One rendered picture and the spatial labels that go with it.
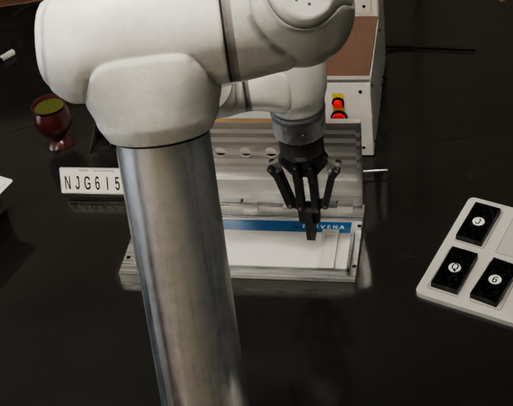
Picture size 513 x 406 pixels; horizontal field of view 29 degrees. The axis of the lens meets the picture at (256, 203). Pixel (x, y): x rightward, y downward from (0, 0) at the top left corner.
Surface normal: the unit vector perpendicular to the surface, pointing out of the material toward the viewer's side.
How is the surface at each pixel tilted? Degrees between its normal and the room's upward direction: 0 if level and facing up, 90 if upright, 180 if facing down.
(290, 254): 0
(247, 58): 98
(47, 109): 0
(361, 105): 90
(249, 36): 78
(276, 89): 87
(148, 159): 67
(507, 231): 0
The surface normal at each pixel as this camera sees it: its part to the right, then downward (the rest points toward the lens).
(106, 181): -0.20, 0.30
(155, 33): 0.02, 0.25
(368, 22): -0.12, -0.74
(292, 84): 0.01, 0.65
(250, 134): -0.18, 0.52
